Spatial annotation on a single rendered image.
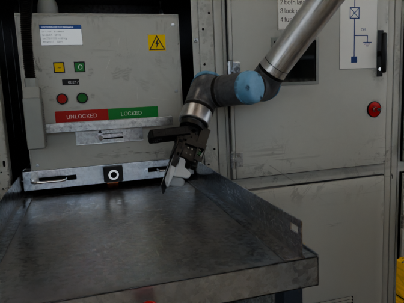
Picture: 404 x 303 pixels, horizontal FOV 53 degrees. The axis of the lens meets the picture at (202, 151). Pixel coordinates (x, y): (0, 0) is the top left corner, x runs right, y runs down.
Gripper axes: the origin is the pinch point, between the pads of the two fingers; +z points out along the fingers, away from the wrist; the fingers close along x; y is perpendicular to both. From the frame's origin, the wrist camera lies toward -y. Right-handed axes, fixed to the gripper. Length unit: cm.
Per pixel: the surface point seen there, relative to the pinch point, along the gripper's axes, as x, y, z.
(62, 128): 17.1, -33.2, -11.7
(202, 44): 3, -3, -50
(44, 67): 12, -45, -26
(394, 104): 10, 73, -66
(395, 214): 31, 93, -34
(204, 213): -5.7, 11.3, 5.1
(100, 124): 16.1, -23.5, -17.1
